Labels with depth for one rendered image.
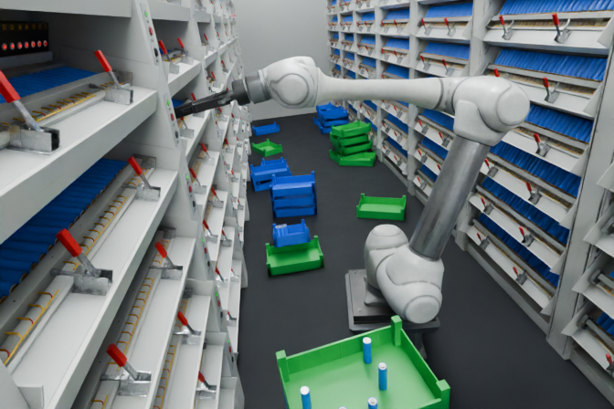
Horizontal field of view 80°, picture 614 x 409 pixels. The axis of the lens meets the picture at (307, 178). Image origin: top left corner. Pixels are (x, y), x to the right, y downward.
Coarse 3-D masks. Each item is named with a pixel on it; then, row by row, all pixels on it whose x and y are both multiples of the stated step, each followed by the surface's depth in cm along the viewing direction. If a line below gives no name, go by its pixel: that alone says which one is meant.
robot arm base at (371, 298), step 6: (366, 276) 150; (366, 282) 145; (366, 288) 141; (372, 288) 137; (366, 294) 138; (372, 294) 137; (378, 294) 135; (366, 300) 135; (372, 300) 135; (378, 300) 134; (384, 300) 134
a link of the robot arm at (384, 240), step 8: (376, 232) 131; (384, 232) 129; (392, 232) 129; (400, 232) 131; (368, 240) 133; (376, 240) 129; (384, 240) 127; (392, 240) 127; (400, 240) 128; (368, 248) 132; (376, 248) 128; (384, 248) 127; (392, 248) 127; (368, 256) 133; (376, 256) 127; (384, 256) 125; (368, 264) 133; (376, 264) 126; (368, 272) 136; (368, 280) 138
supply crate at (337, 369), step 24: (360, 336) 85; (384, 336) 88; (288, 360) 82; (312, 360) 84; (336, 360) 86; (360, 360) 85; (384, 360) 85; (408, 360) 84; (288, 384) 81; (312, 384) 81; (336, 384) 80; (360, 384) 80; (408, 384) 78; (432, 384) 75; (288, 408) 74; (312, 408) 76; (336, 408) 75; (360, 408) 75; (384, 408) 74; (408, 408) 74; (432, 408) 70
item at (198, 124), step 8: (176, 96) 146; (184, 96) 147; (200, 96) 148; (208, 112) 144; (192, 120) 129; (200, 120) 131; (208, 120) 148; (192, 128) 120; (200, 128) 122; (200, 136) 126; (184, 144) 94; (192, 144) 105; (192, 152) 109
